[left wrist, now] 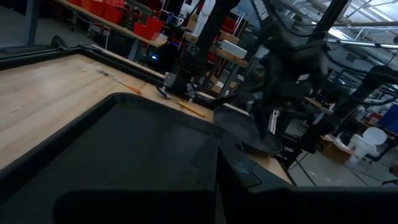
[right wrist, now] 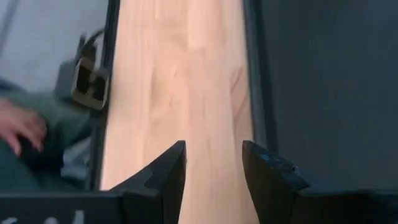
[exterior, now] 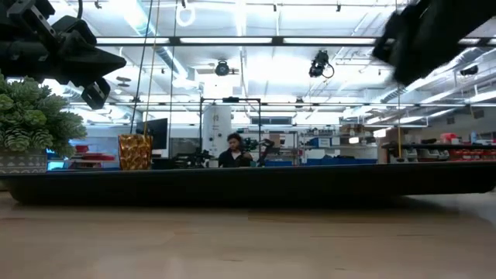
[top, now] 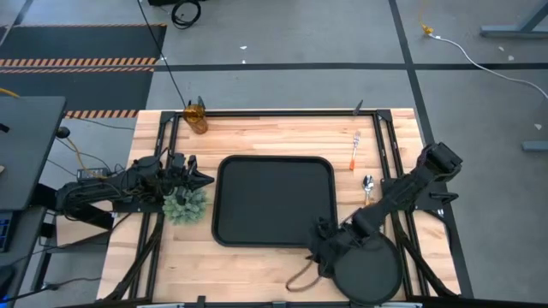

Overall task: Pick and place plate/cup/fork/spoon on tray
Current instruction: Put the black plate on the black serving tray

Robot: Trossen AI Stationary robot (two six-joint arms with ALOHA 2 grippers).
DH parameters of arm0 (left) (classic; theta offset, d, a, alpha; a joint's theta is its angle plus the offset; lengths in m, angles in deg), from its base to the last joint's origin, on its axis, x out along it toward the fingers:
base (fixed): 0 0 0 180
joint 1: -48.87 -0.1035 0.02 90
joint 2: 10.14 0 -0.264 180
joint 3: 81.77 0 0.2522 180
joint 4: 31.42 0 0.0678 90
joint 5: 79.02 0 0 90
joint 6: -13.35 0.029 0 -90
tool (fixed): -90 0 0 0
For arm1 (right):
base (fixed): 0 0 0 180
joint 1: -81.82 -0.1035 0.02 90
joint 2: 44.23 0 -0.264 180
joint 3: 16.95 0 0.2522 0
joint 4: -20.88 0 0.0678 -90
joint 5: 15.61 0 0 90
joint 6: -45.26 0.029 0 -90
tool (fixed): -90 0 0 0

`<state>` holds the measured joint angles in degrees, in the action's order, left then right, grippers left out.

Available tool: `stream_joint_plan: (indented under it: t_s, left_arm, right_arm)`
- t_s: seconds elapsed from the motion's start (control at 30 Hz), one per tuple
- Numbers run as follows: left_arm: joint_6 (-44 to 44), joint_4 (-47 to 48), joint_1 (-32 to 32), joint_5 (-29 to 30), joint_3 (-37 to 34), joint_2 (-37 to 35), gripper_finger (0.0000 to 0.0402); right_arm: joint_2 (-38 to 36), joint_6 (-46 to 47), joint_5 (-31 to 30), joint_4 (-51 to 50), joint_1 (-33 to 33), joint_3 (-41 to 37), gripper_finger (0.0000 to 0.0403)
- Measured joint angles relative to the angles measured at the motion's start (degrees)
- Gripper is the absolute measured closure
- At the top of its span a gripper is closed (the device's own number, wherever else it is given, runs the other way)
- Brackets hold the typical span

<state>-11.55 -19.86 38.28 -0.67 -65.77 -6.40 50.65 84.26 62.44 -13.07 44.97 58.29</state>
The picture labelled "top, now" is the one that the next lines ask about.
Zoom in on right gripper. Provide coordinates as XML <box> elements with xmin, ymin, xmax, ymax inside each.
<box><xmin>307</xmin><ymin>216</ymin><xmax>359</xmax><ymax>279</ymax></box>

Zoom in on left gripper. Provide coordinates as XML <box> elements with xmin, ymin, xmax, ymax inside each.
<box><xmin>169</xmin><ymin>152</ymin><xmax>215</xmax><ymax>204</ymax></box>

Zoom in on black round plate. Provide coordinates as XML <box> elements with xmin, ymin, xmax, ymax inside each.
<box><xmin>332</xmin><ymin>233</ymin><xmax>404</xmax><ymax>306</ymax></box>

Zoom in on amber glass cup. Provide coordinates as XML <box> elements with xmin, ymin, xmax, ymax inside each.
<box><xmin>182</xmin><ymin>104</ymin><xmax>210</xmax><ymax>135</ymax></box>

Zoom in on orange-handled spoon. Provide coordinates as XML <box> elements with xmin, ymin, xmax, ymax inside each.
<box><xmin>362</xmin><ymin>174</ymin><xmax>376</xmax><ymax>206</ymax></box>

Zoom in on orange-handled fork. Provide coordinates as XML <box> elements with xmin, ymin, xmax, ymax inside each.
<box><xmin>348</xmin><ymin>130</ymin><xmax>362</xmax><ymax>171</ymax></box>

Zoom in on black rectangular tray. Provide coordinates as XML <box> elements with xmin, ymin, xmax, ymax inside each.
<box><xmin>211</xmin><ymin>154</ymin><xmax>338</xmax><ymax>249</ymax></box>

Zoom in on green artificial plant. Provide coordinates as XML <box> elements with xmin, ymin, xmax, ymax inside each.
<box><xmin>161</xmin><ymin>186</ymin><xmax>209</xmax><ymax>227</ymax></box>

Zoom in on black power adapter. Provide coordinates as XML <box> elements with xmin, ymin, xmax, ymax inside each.
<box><xmin>76</xmin><ymin>167</ymin><xmax>109</xmax><ymax>181</ymax></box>

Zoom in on black hazard-striped floor mat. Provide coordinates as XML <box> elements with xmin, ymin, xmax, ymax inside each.
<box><xmin>0</xmin><ymin>23</ymin><xmax>168</xmax><ymax>68</ymax></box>
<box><xmin>0</xmin><ymin>67</ymin><xmax>156</xmax><ymax>120</ymax></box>

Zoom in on dark grey desk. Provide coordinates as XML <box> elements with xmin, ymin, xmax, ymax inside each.
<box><xmin>0</xmin><ymin>96</ymin><xmax>68</xmax><ymax>211</ymax></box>

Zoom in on dark keyboard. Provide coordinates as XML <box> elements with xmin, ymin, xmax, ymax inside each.
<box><xmin>0</xmin><ymin>210</ymin><xmax>15</xmax><ymax>253</ymax></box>

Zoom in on grey metal table leg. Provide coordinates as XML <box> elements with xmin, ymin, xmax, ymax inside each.
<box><xmin>479</xmin><ymin>0</ymin><xmax>548</xmax><ymax>39</ymax></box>

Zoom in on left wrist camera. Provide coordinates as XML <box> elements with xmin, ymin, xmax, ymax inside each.
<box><xmin>170</xmin><ymin>152</ymin><xmax>187</xmax><ymax>172</ymax></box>

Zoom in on brown cable loop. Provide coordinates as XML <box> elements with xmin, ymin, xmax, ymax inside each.
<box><xmin>285</xmin><ymin>259</ymin><xmax>321</xmax><ymax>293</ymax></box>

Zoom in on black metal table frame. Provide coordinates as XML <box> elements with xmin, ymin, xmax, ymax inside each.
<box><xmin>102</xmin><ymin>109</ymin><xmax>462</xmax><ymax>301</ymax></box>

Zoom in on long black floor cable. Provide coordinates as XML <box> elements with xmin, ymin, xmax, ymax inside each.
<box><xmin>136</xmin><ymin>0</ymin><xmax>190</xmax><ymax>109</ymax></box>

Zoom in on coiled black cable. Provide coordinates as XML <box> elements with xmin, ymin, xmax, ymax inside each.
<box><xmin>170</xmin><ymin>0</ymin><xmax>203</xmax><ymax>30</ymax></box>

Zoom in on white floor cable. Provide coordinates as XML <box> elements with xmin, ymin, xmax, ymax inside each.
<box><xmin>427</xmin><ymin>33</ymin><xmax>548</xmax><ymax>100</ymax></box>

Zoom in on yellow floor cable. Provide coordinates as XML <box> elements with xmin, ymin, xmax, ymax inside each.
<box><xmin>418</xmin><ymin>0</ymin><xmax>435</xmax><ymax>36</ymax></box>

